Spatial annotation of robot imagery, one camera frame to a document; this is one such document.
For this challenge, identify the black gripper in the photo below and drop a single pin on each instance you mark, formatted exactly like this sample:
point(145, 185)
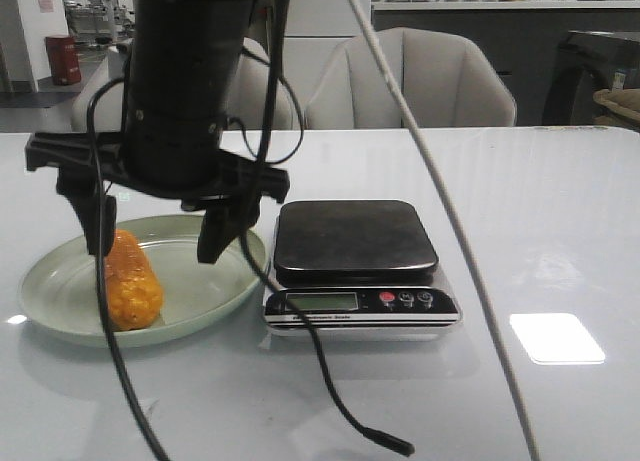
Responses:
point(165, 157)

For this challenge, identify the orange corn cob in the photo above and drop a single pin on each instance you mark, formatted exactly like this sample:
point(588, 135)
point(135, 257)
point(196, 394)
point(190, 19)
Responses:
point(134, 294)

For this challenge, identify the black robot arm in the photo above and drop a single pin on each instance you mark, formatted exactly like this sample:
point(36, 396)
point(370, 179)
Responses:
point(184, 56)

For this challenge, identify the left grey upholstered chair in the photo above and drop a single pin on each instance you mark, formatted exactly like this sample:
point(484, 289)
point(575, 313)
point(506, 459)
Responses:
point(246, 98)

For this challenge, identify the grey upholstered chair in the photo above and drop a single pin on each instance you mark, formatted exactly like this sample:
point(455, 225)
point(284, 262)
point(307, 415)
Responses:
point(246, 98)
point(446, 80)

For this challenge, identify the pale green plate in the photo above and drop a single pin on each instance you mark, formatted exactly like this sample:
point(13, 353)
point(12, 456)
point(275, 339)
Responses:
point(58, 293)

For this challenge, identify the red bin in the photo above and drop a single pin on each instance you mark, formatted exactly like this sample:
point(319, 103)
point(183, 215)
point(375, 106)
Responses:
point(63, 60)

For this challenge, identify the black electronic kitchen scale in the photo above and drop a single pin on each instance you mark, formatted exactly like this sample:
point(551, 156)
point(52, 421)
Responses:
point(361, 270)

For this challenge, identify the white cabinet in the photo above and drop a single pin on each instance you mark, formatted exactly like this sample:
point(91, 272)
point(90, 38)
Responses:
point(314, 28)

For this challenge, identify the right grey upholstered chair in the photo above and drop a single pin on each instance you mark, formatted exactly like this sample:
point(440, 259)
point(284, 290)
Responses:
point(446, 80)

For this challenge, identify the dark grey counter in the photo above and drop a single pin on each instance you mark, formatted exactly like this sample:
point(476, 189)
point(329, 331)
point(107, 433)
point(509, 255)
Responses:
point(519, 38)

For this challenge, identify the dark appliance at right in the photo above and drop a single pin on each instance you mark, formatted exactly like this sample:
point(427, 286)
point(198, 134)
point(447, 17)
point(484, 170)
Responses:
point(587, 62)

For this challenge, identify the beige cushion at right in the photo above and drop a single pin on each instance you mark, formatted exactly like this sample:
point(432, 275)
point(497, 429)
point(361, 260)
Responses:
point(618, 108)

